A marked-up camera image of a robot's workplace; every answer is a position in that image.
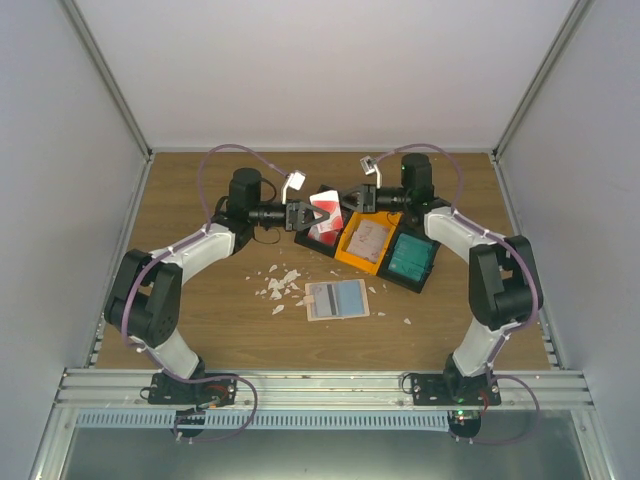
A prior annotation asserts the black bin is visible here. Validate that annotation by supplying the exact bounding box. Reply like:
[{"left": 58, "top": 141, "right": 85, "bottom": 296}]
[
  {"left": 376, "top": 223, "right": 440, "bottom": 294},
  {"left": 294, "top": 211, "right": 351, "bottom": 258}
]

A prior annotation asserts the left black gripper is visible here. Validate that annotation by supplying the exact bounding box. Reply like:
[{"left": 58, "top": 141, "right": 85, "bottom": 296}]
[{"left": 251, "top": 199, "right": 330, "bottom": 233}]

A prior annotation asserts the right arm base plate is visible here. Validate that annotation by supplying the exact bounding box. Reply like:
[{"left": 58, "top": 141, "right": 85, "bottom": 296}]
[{"left": 399, "top": 372, "right": 501, "bottom": 441}]

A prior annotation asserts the black bin right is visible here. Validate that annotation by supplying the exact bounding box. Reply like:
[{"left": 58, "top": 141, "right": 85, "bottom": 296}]
[{"left": 376, "top": 223, "right": 440, "bottom": 294}]

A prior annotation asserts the grey slotted cable duct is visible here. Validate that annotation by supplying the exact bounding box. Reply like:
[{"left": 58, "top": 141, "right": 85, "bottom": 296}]
[{"left": 76, "top": 409, "right": 449, "bottom": 432}]

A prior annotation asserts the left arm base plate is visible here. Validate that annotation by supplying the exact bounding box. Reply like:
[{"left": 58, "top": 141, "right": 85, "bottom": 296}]
[{"left": 139, "top": 373, "right": 238, "bottom": 440}]

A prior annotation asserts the yellow bin middle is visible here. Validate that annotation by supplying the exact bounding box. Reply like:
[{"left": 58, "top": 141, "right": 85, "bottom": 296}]
[{"left": 334, "top": 212, "right": 402, "bottom": 276}]

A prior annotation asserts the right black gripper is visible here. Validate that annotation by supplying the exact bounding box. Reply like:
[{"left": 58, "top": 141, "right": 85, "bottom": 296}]
[{"left": 333, "top": 185, "right": 411, "bottom": 215}]

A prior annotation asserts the aluminium rail frame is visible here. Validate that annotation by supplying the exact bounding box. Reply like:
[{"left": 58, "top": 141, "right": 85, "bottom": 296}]
[{"left": 30, "top": 368, "right": 615, "bottom": 479}]

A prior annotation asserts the black bin left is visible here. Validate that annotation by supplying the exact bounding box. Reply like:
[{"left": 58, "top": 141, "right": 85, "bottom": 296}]
[{"left": 294, "top": 211, "right": 351, "bottom": 258}]

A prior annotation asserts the beige leather card holder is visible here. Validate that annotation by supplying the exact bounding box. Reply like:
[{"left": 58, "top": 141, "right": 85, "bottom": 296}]
[{"left": 302, "top": 279, "right": 370, "bottom": 322}]

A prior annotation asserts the red circle card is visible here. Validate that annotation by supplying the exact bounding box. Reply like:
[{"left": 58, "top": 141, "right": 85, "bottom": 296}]
[{"left": 307, "top": 189, "right": 345, "bottom": 247}]

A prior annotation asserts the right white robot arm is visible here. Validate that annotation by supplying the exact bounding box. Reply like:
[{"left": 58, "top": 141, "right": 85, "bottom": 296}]
[{"left": 341, "top": 153, "right": 543, "bottom": 405}]

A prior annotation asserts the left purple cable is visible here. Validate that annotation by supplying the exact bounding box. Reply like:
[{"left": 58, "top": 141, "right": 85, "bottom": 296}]
[{"left": 121, "top": 143, "right": 291, "bottom": 381}]

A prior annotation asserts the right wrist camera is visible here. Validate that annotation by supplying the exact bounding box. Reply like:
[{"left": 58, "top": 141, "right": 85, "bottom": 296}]
[{"left": 360, "top": 156, "right": 382, "bottom": 188}]

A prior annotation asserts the teal cards stack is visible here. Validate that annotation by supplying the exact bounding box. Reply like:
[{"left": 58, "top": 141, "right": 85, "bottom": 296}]
[{"left": 388, "top": 233, "right": 434, "bottom": 282}]

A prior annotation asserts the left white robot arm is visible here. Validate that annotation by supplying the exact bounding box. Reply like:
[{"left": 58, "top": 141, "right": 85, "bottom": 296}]
[{"left": 103, "top": 168, "right": 330, "bottom": 404}]

